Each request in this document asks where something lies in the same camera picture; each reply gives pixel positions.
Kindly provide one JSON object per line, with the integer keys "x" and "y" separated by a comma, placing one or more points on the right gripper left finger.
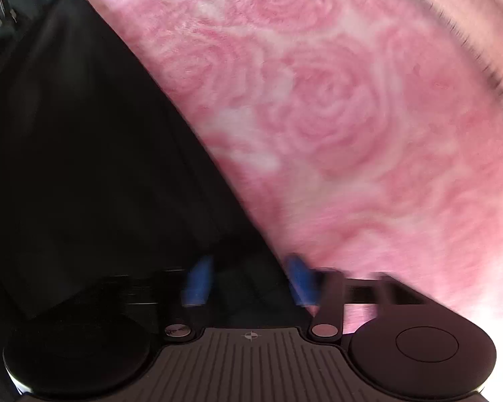
{"x": 188, "y": 293}

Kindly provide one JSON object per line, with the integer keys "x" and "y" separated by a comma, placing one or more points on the black trousers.
{"x": 101, "y": 176}

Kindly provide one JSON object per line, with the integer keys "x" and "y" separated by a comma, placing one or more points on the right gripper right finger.
{"x": 321, "y": 290}

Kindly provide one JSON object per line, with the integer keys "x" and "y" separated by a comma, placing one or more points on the pink rose bedspread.
{"x": 359, "y": 133}

